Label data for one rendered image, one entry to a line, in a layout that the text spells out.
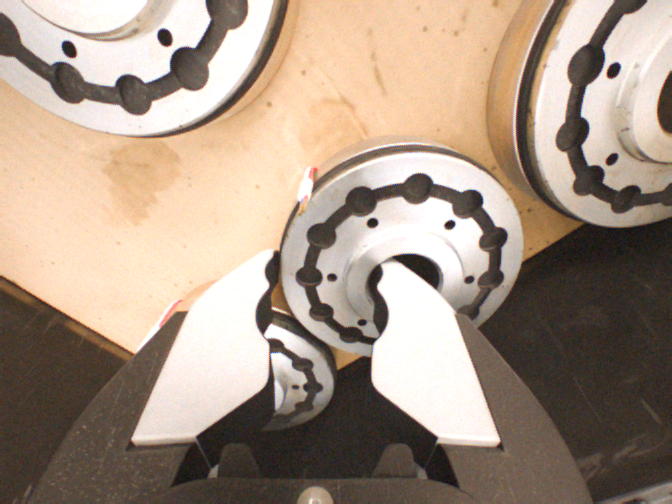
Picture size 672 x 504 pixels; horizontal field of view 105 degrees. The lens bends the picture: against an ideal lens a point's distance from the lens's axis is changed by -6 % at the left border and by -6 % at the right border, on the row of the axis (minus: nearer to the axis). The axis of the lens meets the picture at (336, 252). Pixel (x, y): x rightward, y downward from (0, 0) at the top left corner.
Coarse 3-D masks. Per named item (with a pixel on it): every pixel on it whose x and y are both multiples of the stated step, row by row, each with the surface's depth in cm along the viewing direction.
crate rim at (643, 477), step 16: (656, 464) 8; (608, 480) 8; (624, 480) 8; (640, 480) 8; (656, 480) 7; (592, 496) 8; (608, 496) 8; (624, 496) 8; (640, 496) 8; (656, 496) 8
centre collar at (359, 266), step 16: (368, 240) 11; (384, 240) 10; (400, 240) 10; (416, 240) 10; (432, 240) 10; (448, 240) 11; (352, 256) 11; (368, 256) 11; (384, 256) 11; (432, 256) 11; (448, 256) 11; (352, 272) 11; (368, 272) 11; (448, 272) 11; (352, 288) 11; (368, 288) 12; (448, 288) 11; (352, 304) 12; (368, 304) 12; (368, 320) 12
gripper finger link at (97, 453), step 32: (160, 352) 7; (128, 384) 6; (96, 416) 6; (128, 416) 6; (64, 448) 5; (96, 448) 5; (128, 448) 5; (160, 448) 5; (192, 448) 5; (64, 480) 5; (96, 480) 5; (128, 480) 5; (160, 480) 5; (192, 480) 5
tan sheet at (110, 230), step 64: (320, 0) 9; (384, 0) 9; (448, 0) 9; (512, 0) 9; (320, 64) 10; (384, 64) 10; (448, 64) 10; (0, 128) 11; (64, 128) 11; (256, 128) 12; (320, 128) 12; (384, 128) 12; (448, 128) 12; (0, 192) 13; (64, 192) 13; (128, 192) 13; (192, 192) 13; (256, 192) 13; (512, 192) 13; (0, 256) 15; (64, 256) 15; (128, 256) 15; (192, 256) 15; (128, 320) 17
